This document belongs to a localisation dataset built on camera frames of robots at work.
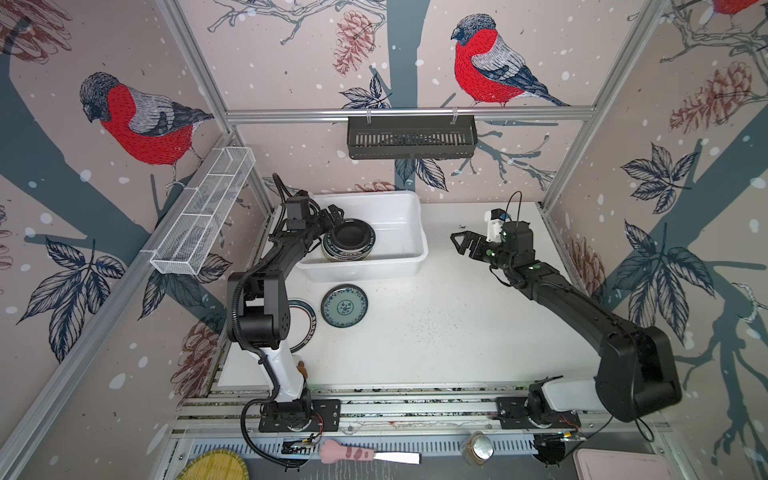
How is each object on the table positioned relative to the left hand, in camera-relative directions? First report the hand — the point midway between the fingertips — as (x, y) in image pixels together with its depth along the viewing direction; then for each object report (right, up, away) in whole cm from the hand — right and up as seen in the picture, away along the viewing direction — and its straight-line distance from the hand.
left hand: (333, 213), depth 94 cm
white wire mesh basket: (-32, 0, -15) cm, 36 cm away
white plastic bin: (+21, 0, +23) cm, 31 cm away
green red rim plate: (-9, -35, -4) cm, 36 cm away
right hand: (+39, -9, -10) cm, 41 cm away
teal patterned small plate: (+4, -29, -1) cm, 30 cm away
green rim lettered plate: (+2, -14, +6) cm, 16 cm away
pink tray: (+70, -58, -29) cm, 95 cm away
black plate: (+5, -7, +10) cm, 14 cm away
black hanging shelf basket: (+26, +28, +10) cm, 39 cm away
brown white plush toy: (-6, -44, -13) cm, 46 cm away
